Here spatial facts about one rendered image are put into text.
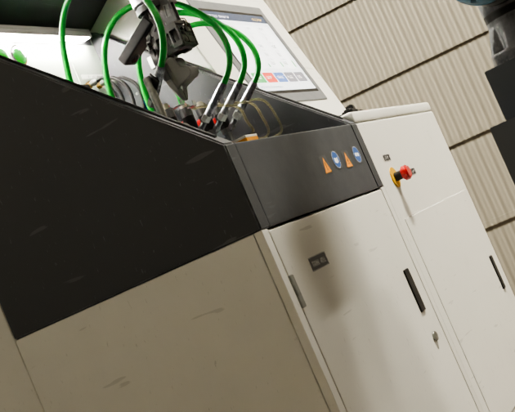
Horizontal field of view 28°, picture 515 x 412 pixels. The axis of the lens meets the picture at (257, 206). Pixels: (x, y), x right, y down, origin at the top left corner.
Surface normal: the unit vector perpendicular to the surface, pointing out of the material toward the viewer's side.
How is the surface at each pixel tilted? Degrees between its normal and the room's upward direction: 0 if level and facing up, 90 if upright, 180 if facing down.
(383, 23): 90
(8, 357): 90
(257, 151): 90
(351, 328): 90
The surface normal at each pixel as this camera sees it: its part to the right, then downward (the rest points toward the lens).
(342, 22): -0.33, 0.09
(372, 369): 0.82, -0.38
